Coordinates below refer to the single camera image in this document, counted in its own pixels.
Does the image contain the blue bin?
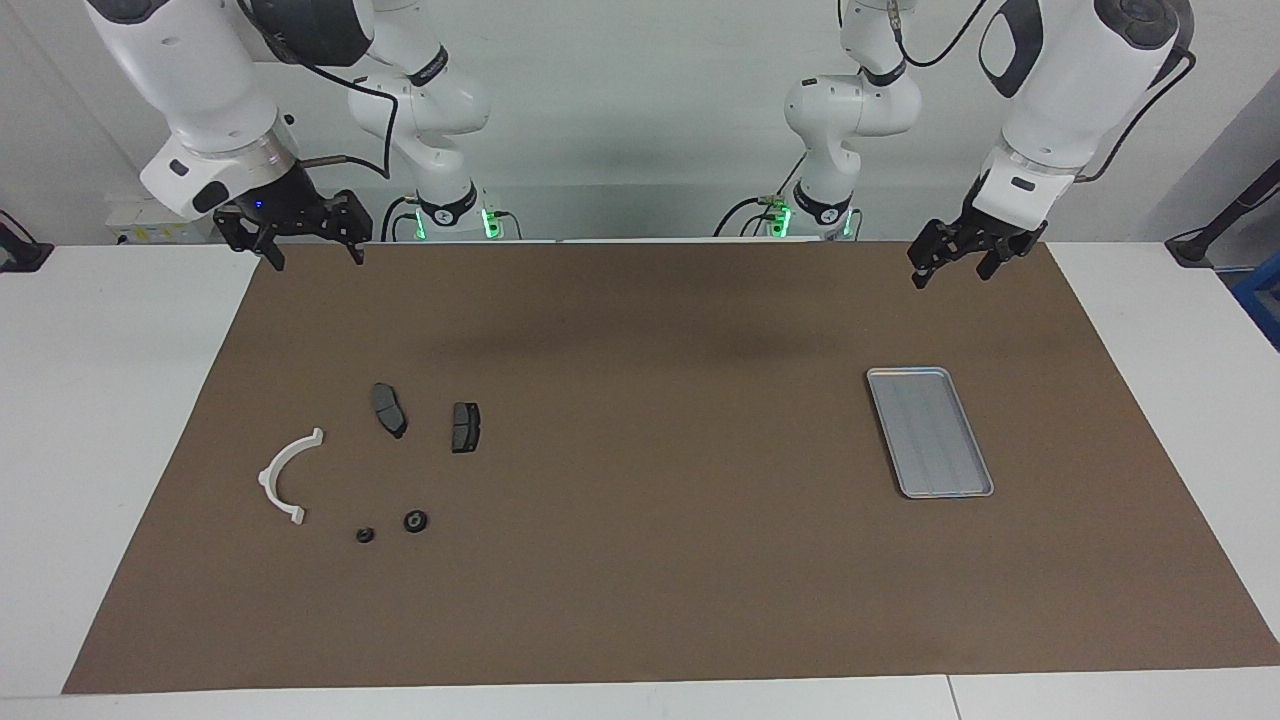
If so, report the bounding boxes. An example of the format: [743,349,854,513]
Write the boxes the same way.
[1232,262,1280,351]

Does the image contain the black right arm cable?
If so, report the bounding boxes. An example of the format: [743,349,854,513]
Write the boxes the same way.
[285,45,401,181]

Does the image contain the curved dark grey brake pad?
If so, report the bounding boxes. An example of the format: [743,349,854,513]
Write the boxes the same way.
[372,383,408,440]

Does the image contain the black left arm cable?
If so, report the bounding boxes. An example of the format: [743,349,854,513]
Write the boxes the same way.
[893,0,1201,186]

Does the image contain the black angled stand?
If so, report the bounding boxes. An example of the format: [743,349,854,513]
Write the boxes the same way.
[1165,160,1280,268]

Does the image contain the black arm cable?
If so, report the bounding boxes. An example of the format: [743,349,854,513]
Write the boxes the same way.
[893,0,1201,186]
[285,45,401,181]

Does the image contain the white curved plastic bracket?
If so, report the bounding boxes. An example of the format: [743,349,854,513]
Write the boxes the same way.
[258,428,325,526]

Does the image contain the white box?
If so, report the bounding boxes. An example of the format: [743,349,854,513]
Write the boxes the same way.
[105,195,216,244]

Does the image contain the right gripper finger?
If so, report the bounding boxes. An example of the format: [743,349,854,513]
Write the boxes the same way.
[335,190,373,266]
[214,208,286,272]

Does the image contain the brown table mat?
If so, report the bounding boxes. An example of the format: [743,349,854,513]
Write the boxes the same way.
[62,240,1280,694]

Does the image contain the black left base cable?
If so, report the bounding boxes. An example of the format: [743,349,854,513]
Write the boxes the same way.
[714,150,806,238]

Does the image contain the black stand foot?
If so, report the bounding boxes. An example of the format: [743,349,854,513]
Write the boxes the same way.
[0,210,54,273]

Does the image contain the silver metal tray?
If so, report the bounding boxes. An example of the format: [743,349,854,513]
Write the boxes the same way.
[866,367,995,500]

